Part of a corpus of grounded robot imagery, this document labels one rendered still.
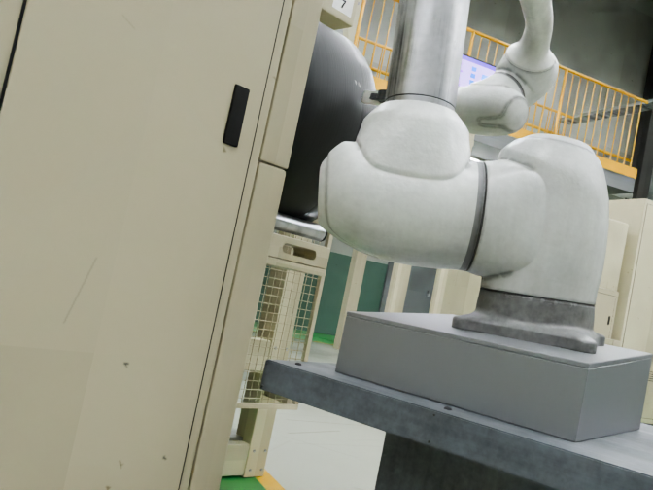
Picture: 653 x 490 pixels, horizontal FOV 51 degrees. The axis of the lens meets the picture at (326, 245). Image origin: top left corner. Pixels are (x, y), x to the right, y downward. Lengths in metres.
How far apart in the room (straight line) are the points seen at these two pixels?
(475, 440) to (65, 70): 0.57
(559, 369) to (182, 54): 0.55
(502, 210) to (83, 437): 0.57
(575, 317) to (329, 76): 0.97
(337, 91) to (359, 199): 0.84
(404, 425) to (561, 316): 0.26
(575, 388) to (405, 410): 0.18
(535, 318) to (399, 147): 0.28
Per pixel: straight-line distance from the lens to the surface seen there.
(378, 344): 0.89
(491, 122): 1.46
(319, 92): 1.67
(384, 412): 0.81
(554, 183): 0.93
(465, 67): 5.97
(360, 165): 0.90
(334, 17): 2.39
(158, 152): 0.81
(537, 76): 1.56
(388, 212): 0.89
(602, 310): 6.45
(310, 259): 1.82
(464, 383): 0.84
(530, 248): 0.91
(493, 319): 0.93
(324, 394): 0.85
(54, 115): 0.76
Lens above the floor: 0.75
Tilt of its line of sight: 4 degrees up
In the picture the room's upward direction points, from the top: 12 degrees clockwise
